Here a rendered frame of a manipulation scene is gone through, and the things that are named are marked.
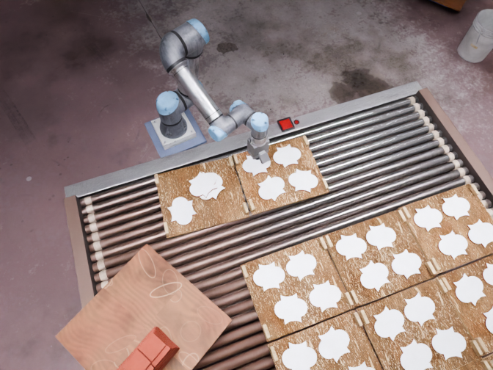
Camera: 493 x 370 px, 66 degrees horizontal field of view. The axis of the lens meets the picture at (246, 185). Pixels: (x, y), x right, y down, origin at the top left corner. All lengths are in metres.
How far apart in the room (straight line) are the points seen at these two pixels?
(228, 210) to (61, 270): 1.52
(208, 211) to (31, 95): 2.42
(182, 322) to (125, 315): 0.24
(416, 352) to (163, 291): 1.09
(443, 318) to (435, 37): 3.02
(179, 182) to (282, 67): 2.02
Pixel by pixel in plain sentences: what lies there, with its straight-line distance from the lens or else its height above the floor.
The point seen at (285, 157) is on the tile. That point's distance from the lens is 1.99.
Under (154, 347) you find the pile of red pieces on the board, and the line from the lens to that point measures 1.46.
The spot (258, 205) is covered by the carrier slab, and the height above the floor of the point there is 0.94.
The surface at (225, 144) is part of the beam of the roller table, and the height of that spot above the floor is 0.91.
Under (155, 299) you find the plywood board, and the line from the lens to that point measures 1.68.
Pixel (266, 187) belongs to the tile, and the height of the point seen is 0.95.
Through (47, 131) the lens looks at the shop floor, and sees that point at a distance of 3.60.
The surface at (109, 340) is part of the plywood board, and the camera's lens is 1.71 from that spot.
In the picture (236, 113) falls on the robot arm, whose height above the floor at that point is 1.33.
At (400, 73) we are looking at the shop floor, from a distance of 3.88.
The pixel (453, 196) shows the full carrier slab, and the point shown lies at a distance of 2.17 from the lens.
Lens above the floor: 2.66
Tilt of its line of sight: 64 degrees down
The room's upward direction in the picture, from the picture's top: 1 degrees clockwise
